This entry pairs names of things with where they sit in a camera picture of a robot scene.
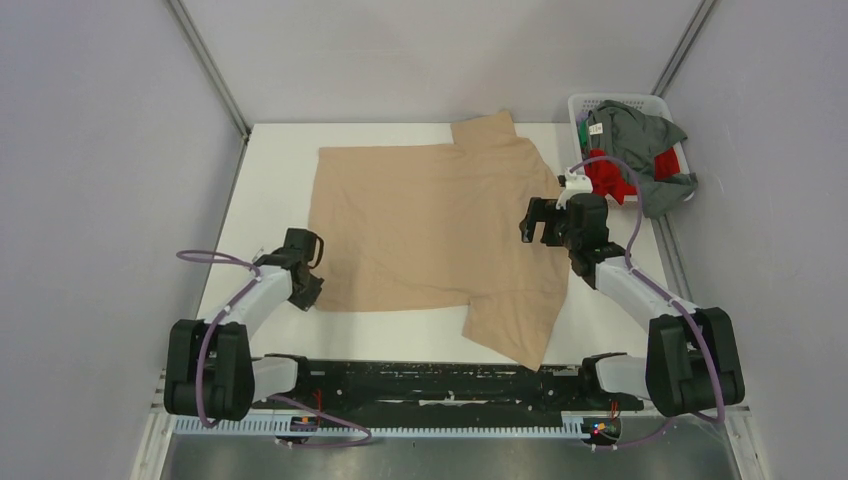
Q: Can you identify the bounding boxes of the beige t-shirt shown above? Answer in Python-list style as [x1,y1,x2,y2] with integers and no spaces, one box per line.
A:
[308,111,570,370]

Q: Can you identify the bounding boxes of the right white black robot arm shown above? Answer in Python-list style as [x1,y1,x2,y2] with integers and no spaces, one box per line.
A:
[519,193,745,423]

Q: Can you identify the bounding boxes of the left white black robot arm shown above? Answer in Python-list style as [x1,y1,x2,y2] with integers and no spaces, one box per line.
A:
[163,228,324,428]

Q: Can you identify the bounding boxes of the red t-shirt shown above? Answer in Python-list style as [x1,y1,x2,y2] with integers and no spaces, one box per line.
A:
[583,148,681,205]

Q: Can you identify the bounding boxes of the grey-green t-shirt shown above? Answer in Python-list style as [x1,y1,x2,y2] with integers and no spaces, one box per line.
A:
[587,100,699,219]

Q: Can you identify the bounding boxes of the green garment in basket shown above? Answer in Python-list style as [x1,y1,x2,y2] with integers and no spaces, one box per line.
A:
[578,119,590,156]

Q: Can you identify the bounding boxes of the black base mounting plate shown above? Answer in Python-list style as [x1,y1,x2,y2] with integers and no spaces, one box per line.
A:
[288,356,644,428]

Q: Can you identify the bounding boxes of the white plastic laundry basket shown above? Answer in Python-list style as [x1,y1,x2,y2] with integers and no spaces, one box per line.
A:
[568,93,698,217]

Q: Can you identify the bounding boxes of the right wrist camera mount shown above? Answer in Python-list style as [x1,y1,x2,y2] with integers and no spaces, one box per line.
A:
[556,171,593,210]

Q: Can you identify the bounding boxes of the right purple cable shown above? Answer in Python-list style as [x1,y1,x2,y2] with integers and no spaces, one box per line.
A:
[569,154,727,452]

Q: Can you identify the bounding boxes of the white slotted cable duct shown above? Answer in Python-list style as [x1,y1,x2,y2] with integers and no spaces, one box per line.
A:
[173,412,590,440]

